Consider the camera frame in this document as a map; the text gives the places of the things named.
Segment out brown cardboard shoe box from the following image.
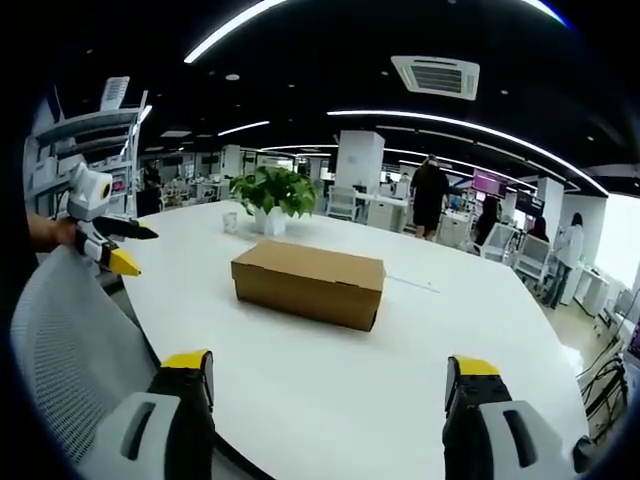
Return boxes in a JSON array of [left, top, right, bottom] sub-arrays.
[[230, 238, 387, 333]]

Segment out purple display screen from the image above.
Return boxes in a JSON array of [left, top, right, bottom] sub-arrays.
[[472, 168, 507, 197]]

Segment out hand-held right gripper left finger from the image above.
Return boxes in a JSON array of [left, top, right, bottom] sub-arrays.
[[88, 349, 217, 480]]

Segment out bundle of black cables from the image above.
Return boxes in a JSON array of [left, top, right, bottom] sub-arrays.
[[577, 329, 632, 431]]

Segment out ceiling air conditioner vent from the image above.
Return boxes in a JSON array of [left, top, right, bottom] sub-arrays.
[[390, 54, 481, 102]]

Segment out green potted plant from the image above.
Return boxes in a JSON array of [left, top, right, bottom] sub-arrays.
[[228, 164, 320, 236]]

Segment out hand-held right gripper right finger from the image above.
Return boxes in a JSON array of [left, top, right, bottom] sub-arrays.
[[441, 354, 576, 480]]

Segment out person's left hand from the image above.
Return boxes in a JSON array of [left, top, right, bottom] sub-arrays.
[[28, 213, 79, 253]]

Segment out white mesh office chair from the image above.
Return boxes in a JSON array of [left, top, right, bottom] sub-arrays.
[[9, 244, 166, 466]]

